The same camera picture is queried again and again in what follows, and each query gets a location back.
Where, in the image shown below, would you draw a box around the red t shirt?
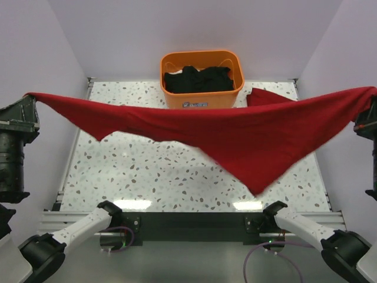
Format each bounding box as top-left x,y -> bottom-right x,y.
35,87 -> 376,195
246,88 -> 293,107

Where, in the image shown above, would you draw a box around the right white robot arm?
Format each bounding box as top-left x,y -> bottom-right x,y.
262,94 -> 376,282

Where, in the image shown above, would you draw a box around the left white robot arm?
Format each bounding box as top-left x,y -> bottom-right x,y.
1,93 -> 122,282

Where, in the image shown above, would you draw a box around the folded red t shirt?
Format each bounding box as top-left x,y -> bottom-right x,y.
246,88 -> 293,107

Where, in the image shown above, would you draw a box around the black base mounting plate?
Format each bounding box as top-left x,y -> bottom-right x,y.
94,212 -> 297,246

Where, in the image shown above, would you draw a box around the orange plastic basket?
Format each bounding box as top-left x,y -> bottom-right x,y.
160,50 -> 244,109

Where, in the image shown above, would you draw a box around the black clothes in basket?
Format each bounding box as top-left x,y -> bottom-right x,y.
164,66 -> 234,94

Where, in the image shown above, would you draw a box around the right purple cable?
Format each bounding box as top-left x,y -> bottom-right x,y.
243,240 -> 322,283

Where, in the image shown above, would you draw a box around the aluminium rail frame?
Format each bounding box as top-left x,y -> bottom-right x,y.
22,77 -> 363,283

